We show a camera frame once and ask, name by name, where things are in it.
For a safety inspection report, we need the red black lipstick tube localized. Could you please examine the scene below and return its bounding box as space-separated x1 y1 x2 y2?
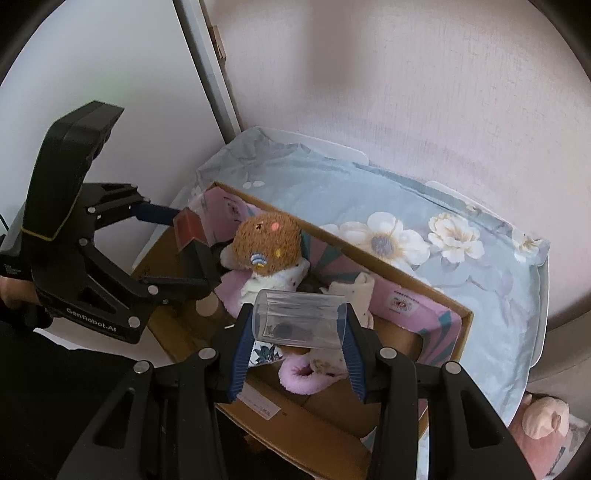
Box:
173 208 221 286

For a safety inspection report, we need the person left hand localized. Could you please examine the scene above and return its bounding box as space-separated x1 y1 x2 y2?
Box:
0 277 40 307

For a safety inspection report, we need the clear plastic cup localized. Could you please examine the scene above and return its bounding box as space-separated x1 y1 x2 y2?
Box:
252 290 346 350

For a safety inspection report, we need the floral light blue tablecloth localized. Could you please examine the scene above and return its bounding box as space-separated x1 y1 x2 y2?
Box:
173 127 550 421

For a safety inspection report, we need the cream sock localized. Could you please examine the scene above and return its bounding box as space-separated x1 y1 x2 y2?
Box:
321 272 376 329

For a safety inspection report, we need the pink plush toy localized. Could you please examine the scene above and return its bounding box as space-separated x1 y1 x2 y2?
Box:
509 392 590 479

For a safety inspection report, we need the white door frame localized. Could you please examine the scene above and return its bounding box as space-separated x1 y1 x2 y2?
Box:
173 0 242 143

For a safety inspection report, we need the round beige cap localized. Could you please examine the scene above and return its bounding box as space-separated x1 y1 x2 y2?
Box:
195 292 219 317

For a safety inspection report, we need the cardboard box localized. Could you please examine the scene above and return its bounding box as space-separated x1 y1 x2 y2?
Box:
131 181 475 480

